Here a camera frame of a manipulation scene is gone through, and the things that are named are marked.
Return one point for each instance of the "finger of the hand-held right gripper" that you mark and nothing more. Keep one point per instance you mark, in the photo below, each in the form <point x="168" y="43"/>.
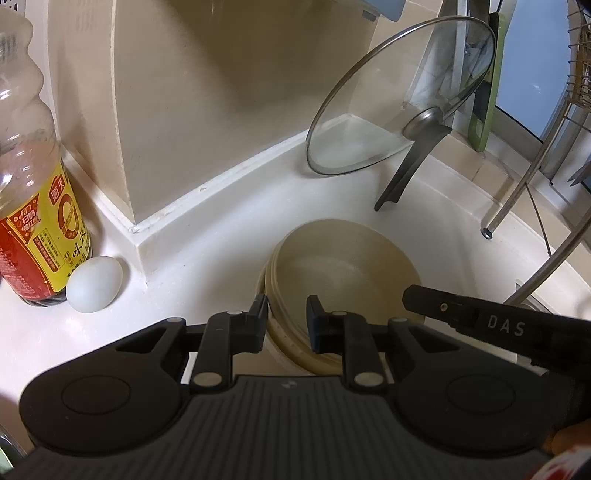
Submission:
<point x="438" y="307"/>

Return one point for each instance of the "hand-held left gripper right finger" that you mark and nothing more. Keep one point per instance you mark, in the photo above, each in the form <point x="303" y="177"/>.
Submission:
<point x="316" y="325"/>

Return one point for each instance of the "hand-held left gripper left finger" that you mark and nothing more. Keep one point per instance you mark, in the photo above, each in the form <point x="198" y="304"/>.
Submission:
<point x="259" y="323"/>

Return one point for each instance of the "cream smooth bowl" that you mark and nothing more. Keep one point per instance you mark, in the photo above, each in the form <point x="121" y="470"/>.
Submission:
<point x="346" y="263"/>

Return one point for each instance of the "person's right hand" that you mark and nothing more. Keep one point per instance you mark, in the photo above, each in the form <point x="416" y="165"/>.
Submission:
<point x="575" y="434"/>

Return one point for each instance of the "steel dish rack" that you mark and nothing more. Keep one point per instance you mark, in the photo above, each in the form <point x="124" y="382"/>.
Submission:
<point x="517" y="194"/>

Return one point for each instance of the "pale egg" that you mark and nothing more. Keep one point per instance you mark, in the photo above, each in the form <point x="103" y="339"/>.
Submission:
<point x="94" y="284"/>

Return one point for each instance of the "green cutting board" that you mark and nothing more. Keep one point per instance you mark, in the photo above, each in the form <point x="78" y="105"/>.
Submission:
<point x="487" y="115"/>

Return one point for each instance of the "glass pot lid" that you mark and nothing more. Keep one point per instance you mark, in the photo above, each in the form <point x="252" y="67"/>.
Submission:
<point x="392" y="101"/>

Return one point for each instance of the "blue white wall box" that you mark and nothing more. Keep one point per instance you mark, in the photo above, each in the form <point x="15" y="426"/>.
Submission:
<point x="383" y="8"/>

